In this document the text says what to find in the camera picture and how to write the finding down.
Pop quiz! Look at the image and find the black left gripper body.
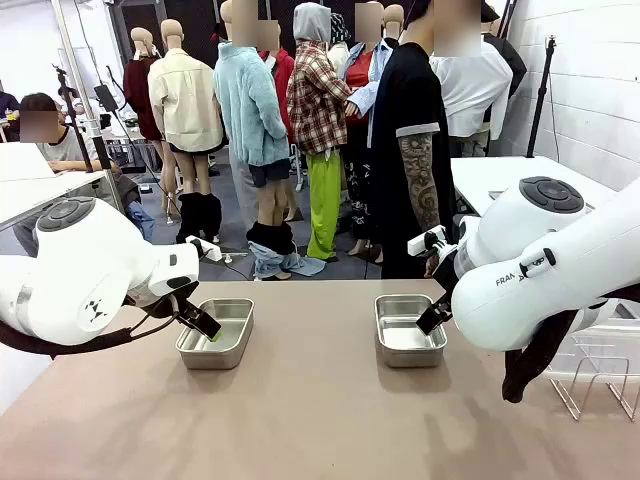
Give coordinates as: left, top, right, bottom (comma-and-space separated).
149, 279, 201, 324

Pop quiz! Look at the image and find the mannequin in light blue fleece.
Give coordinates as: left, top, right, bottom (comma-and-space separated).
213, 0, 326, 281

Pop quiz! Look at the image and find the silver metal post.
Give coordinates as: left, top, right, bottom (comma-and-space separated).
52, 0, 126, 216

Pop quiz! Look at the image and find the white side table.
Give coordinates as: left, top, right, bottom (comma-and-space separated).
449, 155, 619, 221

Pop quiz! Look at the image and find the person's tattooed right forearm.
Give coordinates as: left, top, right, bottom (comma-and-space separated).
398, 132, 442, 237

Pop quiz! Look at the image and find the mannequin in white shirt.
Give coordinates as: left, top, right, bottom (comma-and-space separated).
429, 39, 515, 159

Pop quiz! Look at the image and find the mannequin in red jacket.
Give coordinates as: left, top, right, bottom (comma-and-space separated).
258, 19, 297, 146

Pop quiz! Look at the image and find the clear plastic container lid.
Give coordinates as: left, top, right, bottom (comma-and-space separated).
542, 319, 640, 385

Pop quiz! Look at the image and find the seated person in grey shirt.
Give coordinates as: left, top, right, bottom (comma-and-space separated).
12, 92, 156, 259

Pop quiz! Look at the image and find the background person in dark shirt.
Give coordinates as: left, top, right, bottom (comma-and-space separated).
0, 79, 22, 144

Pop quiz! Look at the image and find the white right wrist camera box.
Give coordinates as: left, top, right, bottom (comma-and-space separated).
407, 224, 448, 256

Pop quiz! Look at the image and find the mannequin in black jacket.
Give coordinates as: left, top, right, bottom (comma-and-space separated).
482, 0, 529, 101

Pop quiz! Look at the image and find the mannequin with patterned bucket hat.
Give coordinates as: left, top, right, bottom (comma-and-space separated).
327, 12, 352, 76

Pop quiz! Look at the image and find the mannequin in blue open shirt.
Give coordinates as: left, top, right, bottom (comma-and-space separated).
343, 2, 397, 257

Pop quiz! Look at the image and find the mannequin in maroon top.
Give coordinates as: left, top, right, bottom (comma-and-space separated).
123, 27, 166, 221

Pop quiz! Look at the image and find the white work table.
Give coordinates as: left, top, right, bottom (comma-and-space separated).
0, 142, 109, 232

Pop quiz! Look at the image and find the mannequin in black top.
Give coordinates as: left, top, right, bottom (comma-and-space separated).
382, 3, 407, 49

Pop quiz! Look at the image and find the thin black tripod stand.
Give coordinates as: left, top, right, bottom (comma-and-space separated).
52, 64, 97, 174

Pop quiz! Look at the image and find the black tablet on stand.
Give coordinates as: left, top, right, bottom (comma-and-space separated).
94, 83, 120, 112

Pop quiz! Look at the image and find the mannequin in plaid shirt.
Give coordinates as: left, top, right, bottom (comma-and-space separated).
286, 2, 354, 261

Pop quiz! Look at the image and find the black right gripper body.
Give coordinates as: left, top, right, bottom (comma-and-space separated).
423, 242, 462, 302

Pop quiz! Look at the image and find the wire lid rack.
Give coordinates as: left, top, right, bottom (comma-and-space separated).
548, 332, 640, 424

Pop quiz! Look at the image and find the steel container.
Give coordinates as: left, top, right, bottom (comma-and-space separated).
374, 293, 449, 369
174, 298, 255, 371

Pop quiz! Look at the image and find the mannequin in cream jacket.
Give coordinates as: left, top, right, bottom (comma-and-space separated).
147, 18, 226, 245

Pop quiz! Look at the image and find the person in black t-shirt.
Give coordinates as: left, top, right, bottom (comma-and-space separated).
372, 0, 482, 280

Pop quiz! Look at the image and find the black light stand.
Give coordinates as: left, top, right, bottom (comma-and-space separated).
525, 34, 559, 159

